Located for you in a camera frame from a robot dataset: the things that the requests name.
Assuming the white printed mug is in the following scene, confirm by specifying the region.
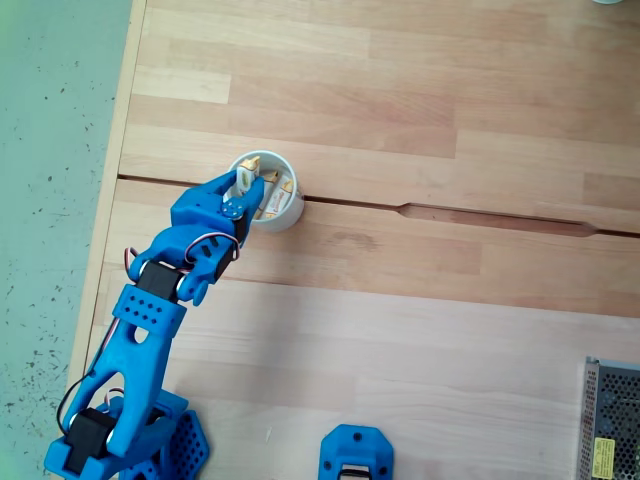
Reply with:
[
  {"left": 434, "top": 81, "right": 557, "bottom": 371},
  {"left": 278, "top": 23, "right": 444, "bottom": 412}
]
[{"left": 227, "top": 149, "right": 305, "bottom": 234}]

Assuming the pale wooden board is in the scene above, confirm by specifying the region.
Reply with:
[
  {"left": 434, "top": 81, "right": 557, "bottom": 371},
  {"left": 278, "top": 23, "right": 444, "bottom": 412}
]
[{"left": 82, "top": 269, "right": 640, "bottom": 480}]

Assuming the metal mesh power supply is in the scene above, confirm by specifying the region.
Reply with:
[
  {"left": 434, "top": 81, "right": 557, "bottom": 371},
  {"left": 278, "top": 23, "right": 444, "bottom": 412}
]
[{"left": 577, "top": 355, "right": 640, "bottom": 480}]

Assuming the blue printed post base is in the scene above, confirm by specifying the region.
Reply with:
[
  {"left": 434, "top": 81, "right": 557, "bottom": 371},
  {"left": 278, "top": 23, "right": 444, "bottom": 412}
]
[{"left": 319, "top": 423, "right": 395, "bottom": 480}]

